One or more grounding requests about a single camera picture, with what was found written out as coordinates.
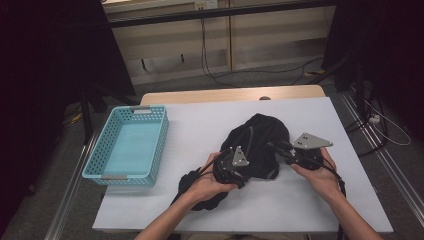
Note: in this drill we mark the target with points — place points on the beige wooden cabinet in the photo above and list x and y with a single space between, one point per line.
273 33

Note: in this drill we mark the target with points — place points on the dark round table grommet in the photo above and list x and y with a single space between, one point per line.
265 98

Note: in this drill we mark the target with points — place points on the white wall socket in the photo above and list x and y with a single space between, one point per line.
206 4

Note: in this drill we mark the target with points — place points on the person's left hand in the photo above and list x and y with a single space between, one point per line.
205 183

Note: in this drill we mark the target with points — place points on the white power plug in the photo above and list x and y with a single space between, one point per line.
374 119

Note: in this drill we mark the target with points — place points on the black curtain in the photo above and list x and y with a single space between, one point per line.
393 50
40 66

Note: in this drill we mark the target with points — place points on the blue plastic basket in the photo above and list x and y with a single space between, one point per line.
130 146

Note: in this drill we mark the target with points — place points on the yellow floor tape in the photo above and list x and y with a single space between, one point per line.
315 72
76 118

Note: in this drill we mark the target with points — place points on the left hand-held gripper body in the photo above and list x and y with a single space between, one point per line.
240 157

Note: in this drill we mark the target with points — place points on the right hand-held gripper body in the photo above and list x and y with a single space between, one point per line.
310 141

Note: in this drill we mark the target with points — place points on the black sleeveless knit shirt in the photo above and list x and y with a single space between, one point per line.
260 140

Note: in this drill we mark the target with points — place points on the person's right hand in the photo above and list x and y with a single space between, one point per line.
325 180

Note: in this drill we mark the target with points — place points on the aluminium floor rail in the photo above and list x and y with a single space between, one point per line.
391 166
66 200

